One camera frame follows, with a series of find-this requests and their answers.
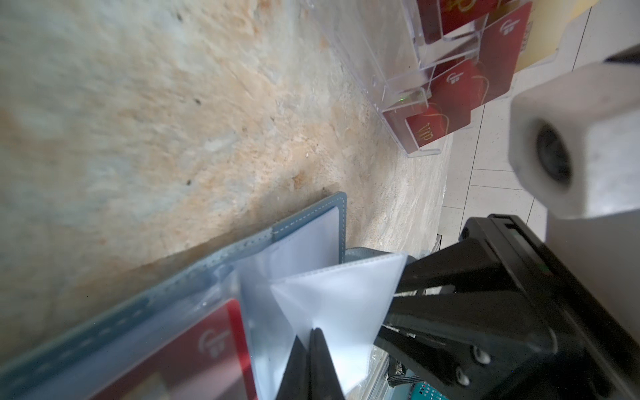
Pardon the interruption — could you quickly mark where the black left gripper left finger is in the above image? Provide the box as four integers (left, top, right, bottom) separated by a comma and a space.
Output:
275, 337, 310, 400

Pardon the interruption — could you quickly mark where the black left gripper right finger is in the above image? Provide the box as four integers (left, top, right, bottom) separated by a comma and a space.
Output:
308, 328, 345, 400

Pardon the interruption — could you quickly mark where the clear acrylic card tray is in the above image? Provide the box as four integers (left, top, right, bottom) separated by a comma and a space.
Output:
306, 1, 461, 156

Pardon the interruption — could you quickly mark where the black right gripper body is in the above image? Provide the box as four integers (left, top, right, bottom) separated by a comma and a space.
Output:
460, 214, 639, 399

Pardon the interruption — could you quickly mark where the red vip card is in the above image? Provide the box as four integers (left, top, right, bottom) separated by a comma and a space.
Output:
94, 299, 258, 399
405, 1, 533, 148

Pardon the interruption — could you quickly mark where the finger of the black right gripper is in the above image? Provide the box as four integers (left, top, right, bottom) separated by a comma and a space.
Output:
374, 292, 558, 399
396, 238, 495, 293

